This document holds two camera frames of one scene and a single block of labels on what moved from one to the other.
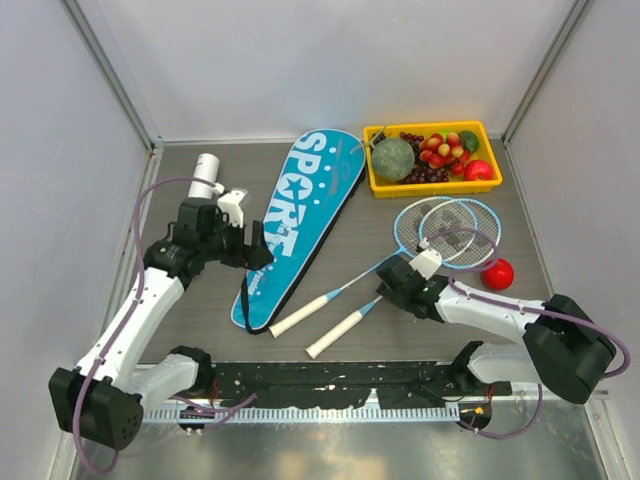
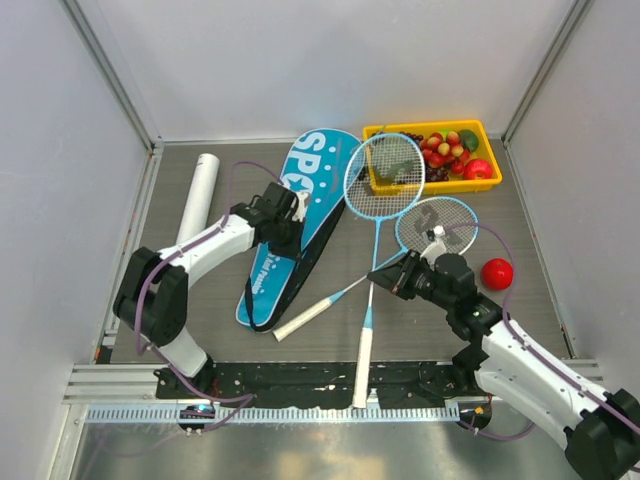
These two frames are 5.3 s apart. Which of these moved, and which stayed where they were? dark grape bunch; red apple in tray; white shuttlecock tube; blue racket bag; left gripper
Moved: left gripper
Stayed: white shuttlecock tube; blue racket bag; red apple in tray; dark grape bunch
